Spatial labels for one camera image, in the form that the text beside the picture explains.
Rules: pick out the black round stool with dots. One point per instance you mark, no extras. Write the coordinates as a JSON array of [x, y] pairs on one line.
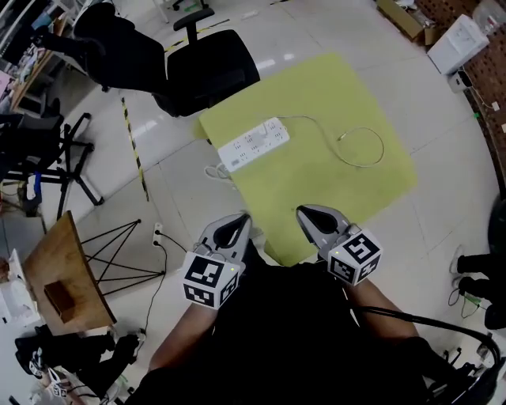
[[499, 225]]

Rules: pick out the person's right forearm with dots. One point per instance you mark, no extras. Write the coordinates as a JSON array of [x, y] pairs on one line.
[[379, 312]]

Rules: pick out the black office chair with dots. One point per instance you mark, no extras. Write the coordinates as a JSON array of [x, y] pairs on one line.
[[209, 71]]

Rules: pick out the cardboard box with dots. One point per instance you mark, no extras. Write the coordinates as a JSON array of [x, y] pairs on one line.
[[403, 17]]

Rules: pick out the brown wooden box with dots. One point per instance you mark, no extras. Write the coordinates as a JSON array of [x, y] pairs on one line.
[[59, 300]]

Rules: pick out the wooden desk with clutter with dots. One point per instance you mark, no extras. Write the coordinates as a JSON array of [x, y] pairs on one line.
[[35, 73]]

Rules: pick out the spare gripper device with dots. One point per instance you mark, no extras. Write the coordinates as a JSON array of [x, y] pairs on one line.
[[55, 385]]

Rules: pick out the person's left forearm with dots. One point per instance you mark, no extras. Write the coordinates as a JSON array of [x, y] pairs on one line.
[[180, 336]]

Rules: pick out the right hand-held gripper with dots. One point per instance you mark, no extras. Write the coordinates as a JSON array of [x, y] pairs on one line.
[[353, 257]]

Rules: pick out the small white device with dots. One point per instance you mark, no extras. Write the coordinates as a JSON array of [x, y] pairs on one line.
[[460, 81]]

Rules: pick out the black swivel chair with armrests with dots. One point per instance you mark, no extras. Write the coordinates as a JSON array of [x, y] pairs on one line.
[[35, 146]]

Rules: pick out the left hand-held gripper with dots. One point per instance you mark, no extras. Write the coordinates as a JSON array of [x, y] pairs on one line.
[[209, 278]]

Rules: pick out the person's black clothing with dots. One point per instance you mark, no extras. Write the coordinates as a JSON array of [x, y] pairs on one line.
[[276, 340]]

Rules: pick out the white appliance box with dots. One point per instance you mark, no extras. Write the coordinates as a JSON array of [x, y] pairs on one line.
[[456, 45]]

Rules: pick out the yellow black hazard tape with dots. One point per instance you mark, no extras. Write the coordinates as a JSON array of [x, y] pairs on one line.
[[134, 150]]

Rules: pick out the black bag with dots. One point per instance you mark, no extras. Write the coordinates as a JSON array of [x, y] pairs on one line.
[[87, 352]]

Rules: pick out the small white floor power strip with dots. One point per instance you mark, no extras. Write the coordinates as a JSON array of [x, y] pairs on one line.
[[157, 234]]

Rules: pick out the white boxes pile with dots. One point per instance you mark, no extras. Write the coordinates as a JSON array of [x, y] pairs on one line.
[[13, 292]]

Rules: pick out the white charger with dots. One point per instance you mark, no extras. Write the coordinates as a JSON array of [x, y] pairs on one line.
[[263, 131]]

